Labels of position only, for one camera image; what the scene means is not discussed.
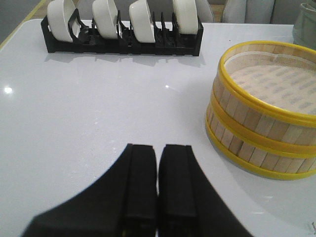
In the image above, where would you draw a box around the white bowl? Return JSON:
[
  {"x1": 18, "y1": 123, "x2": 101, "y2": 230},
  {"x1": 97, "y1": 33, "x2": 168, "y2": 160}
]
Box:
[
  {"x1": 172, "y1": 0, "x2": 198, "y2": 35},
  {"x1": 92, "y1": 0, "x2": 118, "y2": 40},
  {"x1": 47, "y1": 0, "x2": 76, "y2": 42},
  {"x1": 129, "y1": 0, "x2": 156, "y2": 43}
]

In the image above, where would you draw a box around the bamboo steamer drawer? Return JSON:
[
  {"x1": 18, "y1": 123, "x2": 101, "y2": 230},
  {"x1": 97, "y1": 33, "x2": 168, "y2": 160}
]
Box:
[
  {"x1": 205, "y1": 107, "x2": 316, "y2": 180},
  {"x1": 207, "y1": 40, "x2": 316, "y2": 158}
]

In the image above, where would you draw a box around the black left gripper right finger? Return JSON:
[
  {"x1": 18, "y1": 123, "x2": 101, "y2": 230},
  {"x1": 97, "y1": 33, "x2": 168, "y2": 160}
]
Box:
[{"x1": 158, "y1": 145, "x2": 251, "y2": 237}]

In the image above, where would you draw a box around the grey chair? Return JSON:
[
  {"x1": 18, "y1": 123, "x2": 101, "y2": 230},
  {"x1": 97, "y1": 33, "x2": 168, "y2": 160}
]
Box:
[
  {"x1": 195, "y1": 0, "x2": 215, "y2": 23},
  {"x1": 221, "y1": 0, "x2": 305, "y2": 24}
]

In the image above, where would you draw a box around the left grey chair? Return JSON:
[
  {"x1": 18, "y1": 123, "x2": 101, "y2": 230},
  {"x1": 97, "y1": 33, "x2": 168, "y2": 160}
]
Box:
[{"x1": 195, "y1": 0, "x2": 215, "y2": 23}]

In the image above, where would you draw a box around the green electric cooking pot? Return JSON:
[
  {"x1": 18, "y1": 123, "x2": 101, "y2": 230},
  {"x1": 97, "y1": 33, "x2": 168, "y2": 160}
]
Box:
[{"x1": 292, "y1": 0, "x2": 316, "y2": 50}]

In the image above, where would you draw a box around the right grey chair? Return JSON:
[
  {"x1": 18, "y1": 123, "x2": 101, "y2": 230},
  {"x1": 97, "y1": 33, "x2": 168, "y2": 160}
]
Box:
[{"x1": 221, "y1": 0, "x2": 305, "y2": 24}]

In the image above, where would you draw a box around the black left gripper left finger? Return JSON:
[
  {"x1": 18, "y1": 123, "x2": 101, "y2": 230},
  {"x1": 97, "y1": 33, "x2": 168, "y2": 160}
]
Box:
[{"x1": 23, "y1": 144, "x2": 157, "y2": 237}]

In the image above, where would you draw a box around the black bowl rack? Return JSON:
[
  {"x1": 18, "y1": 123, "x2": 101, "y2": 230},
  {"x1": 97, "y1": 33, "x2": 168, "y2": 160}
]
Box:
[{"x1": 41, "y1": 9, "x2": 203, "y2": 56}]

